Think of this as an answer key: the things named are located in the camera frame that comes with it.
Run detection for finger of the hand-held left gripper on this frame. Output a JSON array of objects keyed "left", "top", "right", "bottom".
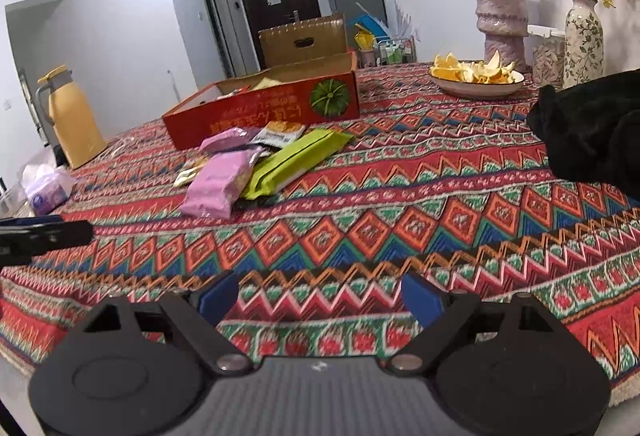
[{"left": 0, "top": 215, "right": 95, "bottom": 251}]

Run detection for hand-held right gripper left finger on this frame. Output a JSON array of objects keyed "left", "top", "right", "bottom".
[{"left": 77, "top": 270, "right": 254, "bottom": 376}]

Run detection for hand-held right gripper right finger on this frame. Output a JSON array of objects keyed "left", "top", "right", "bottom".
[{"left": 386, "top": 272, "right": 562, "bottom": 373}]

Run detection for red cardboard box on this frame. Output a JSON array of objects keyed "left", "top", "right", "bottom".
[{"left": 162, "top": 51, "right": 362, "bottom": 151}]

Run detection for purple tissue pack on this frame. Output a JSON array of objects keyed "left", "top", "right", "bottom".
[{"left": 22, "top": 164, "right": 76, "bottom": 216}]

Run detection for large pink snack packet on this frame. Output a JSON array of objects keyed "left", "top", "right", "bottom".
[{"left": 179, "top": 147, "right": 264, "bottom": 219}]

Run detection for yellow thermos jug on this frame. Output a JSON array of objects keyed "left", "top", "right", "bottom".
[{"left": 35, "top": 64, "right": 109, "bottom": 171}]

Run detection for golden snack packet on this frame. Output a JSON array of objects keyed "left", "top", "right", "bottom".
[{"left": 173, "top": 156, "right": 211, "bottom": 190}]

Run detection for green snack packet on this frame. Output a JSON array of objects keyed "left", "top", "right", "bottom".
[{"left": 238, "top": 128, "right": 355, "bottom": 201}]

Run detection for small pink snack packet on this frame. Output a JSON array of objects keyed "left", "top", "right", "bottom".
[{"left": 198, "top": 126, "right": 261, "bottom": 155}]

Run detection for white orange cracker packet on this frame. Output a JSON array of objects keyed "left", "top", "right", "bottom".
[{"left": 248, "top": 120, "right": 306, "bottom": 148}]

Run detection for ceramic plate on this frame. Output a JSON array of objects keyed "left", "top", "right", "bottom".
[{"left": 429, "top": 68, "right": 526, "bottom": 99}]

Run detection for pile of orange pieces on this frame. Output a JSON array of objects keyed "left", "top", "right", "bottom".
[{"left": 431, "top": 50, "right": 519, "bottom": 84}]

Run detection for black cloth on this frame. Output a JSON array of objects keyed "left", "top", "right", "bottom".
[{"left": 524, "top": 70, "right": 640, "bottom": 207}]

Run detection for brown cardboard carton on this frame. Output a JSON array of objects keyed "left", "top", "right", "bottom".
[{"left": 257, "top": 13, "right": 349, "bottom": 70}]

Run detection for clear storage jar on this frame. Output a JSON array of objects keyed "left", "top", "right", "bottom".
[{"left": 527, "top": 24, "right": 569, "bottom": 85}]

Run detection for blue folder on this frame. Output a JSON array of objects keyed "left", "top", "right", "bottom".
[{"left": 350, "top": 13, "right": 389, "bottom": 37}]

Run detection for pink textured vase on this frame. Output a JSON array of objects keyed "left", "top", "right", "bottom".
[{"left": 472, "top": 0, "right": 530, "bottom": 72}]

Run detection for white floral vase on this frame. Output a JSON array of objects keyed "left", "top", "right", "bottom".
[{"left": 562, "top": 0, "right": 605, "bottom": 90}]

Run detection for wire cart with bottles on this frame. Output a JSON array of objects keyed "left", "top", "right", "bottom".
[{"left": 357, "top": 36, "right": 416, "bottom": 67}]

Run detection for side doorway frame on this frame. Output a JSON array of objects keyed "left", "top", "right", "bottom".
[{"left": 195, "top": 0, "right": 236, "bottom": 80}]

